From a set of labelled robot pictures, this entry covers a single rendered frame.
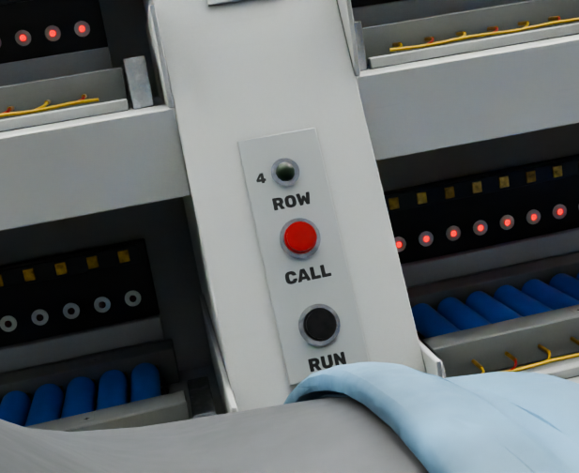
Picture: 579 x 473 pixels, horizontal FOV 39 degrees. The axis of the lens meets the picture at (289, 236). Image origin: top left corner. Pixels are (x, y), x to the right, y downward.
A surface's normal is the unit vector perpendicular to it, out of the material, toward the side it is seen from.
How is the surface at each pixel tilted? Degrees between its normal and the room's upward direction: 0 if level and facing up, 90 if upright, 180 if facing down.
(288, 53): 90
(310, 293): 90
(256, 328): 90
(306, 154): 90
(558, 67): 112
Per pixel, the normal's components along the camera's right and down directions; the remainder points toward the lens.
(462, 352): 0.18, 0.20
